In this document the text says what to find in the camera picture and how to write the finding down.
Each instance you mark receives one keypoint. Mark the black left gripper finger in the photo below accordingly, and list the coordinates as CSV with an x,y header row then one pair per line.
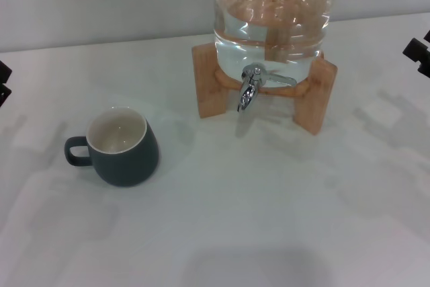
x,y
4,93
4,72

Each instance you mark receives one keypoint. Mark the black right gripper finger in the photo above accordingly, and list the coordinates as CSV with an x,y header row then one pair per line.
x,y
427,35
420,55

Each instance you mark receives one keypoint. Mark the dark teal ceramic mug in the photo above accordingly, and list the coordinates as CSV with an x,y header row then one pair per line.
x,y
127,166

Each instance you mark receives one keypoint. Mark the chrome faucet tap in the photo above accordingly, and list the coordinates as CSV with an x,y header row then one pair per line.
x,y
248,93

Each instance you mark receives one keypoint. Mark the glass water dispenser jar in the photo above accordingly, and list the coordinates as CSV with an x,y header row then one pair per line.
x,y
268,48

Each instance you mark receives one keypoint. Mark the wooden dispenser stand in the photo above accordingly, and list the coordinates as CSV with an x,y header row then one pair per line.
x,y
208,82

